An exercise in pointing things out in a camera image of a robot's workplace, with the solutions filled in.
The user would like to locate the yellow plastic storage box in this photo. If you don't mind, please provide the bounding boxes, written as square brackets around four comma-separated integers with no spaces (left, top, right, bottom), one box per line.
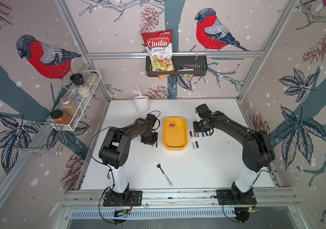
[163,116,188,151]

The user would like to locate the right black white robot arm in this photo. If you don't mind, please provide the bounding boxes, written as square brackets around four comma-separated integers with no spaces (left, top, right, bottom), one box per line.
[193,104,275,206]

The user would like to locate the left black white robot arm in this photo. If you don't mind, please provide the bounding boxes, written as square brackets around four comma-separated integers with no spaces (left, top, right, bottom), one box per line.
[99,114,159,205]

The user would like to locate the silver metal fork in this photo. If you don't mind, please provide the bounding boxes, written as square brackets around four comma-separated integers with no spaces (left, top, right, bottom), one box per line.
[154,159,173,187]

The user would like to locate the white ceramic cup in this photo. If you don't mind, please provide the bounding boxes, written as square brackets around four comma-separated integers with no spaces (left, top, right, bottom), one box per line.
[133,95,150,114]

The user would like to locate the small clear spice jar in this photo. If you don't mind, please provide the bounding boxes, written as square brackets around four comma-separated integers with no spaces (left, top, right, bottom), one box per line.
[86,72,99,87]

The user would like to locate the silver lid spice jar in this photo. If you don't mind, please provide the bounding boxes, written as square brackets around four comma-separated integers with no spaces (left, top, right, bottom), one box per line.
[60,96,81,119]

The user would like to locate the clear acrylic spice rack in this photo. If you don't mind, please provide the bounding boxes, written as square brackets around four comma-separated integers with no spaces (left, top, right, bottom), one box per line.
[46,70,101,133]

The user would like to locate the red cassava chips bag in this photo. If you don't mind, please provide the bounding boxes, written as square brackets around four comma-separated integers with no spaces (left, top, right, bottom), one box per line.
[142,30,175,79]

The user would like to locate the red spice jar black lid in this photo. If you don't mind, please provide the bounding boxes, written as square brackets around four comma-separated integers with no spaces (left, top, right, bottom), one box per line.
[50,109,72,125]

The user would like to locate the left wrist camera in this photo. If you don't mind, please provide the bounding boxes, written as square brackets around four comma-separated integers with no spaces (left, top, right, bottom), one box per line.
[145,114,158,128]

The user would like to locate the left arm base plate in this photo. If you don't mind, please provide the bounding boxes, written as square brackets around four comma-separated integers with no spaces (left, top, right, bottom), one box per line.
[102,190,142,207]

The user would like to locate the black wall basket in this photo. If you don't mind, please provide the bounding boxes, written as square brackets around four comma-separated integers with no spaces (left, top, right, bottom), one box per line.
[146,55,208,77]

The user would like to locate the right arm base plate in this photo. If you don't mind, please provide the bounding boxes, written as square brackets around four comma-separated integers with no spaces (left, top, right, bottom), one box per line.
[216,189,257,205]

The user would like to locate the wire rack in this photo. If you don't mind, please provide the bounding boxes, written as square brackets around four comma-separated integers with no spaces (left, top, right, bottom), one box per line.
[12,121,68,157]

